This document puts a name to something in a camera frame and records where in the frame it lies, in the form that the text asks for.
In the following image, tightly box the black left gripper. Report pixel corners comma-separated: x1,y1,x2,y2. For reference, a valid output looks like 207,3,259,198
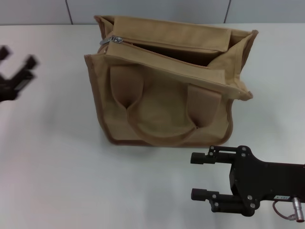
0,45,39,102

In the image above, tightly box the khaki canvas food bag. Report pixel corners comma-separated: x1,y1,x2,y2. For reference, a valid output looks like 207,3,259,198
83,15,259,146

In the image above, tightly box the red cable with silver plug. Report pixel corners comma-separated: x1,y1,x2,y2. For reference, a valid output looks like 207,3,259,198
272,196,305,224

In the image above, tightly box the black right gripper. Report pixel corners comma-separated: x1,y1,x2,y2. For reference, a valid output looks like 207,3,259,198
190,146,305,217

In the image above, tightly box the silver metal zipper pull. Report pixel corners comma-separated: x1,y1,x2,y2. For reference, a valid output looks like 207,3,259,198
99,35,124,45

